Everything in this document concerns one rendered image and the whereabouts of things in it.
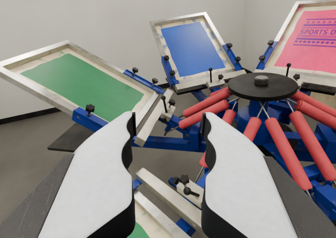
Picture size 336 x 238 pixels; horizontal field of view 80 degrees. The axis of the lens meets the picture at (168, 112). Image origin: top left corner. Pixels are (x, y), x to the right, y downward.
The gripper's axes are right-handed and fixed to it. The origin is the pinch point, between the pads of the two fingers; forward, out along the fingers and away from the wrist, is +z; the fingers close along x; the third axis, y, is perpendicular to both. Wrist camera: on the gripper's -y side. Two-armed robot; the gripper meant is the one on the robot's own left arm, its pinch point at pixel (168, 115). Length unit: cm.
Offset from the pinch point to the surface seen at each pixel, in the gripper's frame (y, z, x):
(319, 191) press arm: 56, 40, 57
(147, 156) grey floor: 173, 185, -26
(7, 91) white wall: 148, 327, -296
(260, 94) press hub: 31, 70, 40
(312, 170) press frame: 55, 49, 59
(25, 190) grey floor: 192, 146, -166
